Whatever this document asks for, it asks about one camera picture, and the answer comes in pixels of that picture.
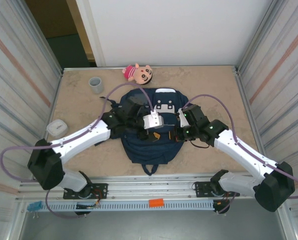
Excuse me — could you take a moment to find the orange block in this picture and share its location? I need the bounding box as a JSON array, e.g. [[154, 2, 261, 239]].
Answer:
[[149, 198, 164, 208]]

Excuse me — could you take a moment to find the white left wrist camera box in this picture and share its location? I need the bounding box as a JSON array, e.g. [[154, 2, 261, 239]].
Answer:
[[142, 109, 165, 131]]

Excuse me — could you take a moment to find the aluminium mounting rail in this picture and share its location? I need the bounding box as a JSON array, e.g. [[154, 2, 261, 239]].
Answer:
[[16, 174, 288, 201]]

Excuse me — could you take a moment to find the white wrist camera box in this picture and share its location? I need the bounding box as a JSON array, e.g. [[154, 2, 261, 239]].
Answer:
[[177, 108, 190, 129], [142, 109, 165, 131]]

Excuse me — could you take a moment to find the grey cup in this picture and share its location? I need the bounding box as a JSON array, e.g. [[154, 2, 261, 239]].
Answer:
[[88, 76, 105, 95]]

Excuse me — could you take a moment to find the pink plush doll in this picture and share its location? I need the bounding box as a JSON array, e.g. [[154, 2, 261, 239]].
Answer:
[[121, 62, 154, 87]]

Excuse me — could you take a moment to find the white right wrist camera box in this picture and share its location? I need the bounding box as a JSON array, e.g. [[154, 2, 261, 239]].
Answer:
[[177, 108, 190, 129]]

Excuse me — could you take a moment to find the blue clip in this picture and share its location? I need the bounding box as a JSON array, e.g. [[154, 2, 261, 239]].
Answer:
[[26, 201, 43, 214]]

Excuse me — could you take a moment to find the white square container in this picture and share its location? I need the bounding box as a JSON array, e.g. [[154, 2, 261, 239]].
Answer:
[[46, 119, 69, 138]]

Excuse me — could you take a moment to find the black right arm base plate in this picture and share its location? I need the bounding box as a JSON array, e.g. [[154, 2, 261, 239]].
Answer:
[[194, 181, 241, 198]]

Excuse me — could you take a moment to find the navy blue backpack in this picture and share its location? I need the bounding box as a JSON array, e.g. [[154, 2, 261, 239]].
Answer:
[[98, 87, 187, 176]]

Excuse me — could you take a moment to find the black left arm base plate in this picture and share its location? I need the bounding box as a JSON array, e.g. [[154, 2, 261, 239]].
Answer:
[[63, 183, 108, 200]]

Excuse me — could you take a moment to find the white slotted cable tray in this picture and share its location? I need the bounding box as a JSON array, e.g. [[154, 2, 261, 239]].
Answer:
[[42, 201, 221, 212]]

